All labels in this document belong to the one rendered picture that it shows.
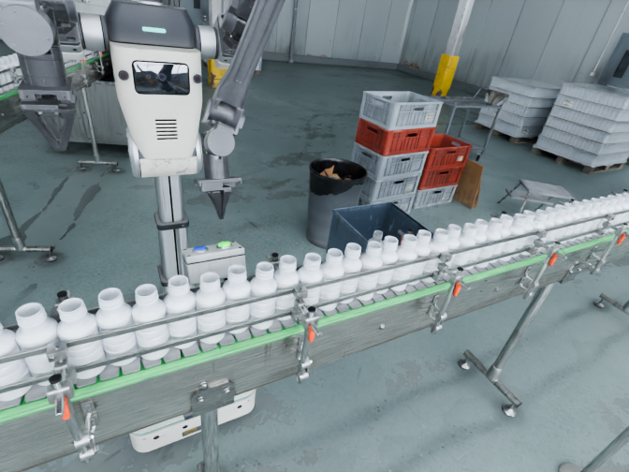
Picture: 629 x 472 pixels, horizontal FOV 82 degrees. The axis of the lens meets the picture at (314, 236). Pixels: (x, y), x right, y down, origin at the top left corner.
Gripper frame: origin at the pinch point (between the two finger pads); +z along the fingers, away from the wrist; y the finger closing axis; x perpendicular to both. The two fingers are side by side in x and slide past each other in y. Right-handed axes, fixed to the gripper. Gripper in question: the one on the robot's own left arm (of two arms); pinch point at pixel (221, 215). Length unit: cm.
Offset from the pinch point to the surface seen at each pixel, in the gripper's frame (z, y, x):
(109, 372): 25.3, -27.7, -14.3
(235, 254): 9.3, 1.8, -3.5
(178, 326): 18.3, -14.4, -16.5
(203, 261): 9.8, -5.9, -3.5
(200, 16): -397, 253, 1103
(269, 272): 9.7, 4.4, -19.4
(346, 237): 20, 56, 30
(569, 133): -22, 631, 251
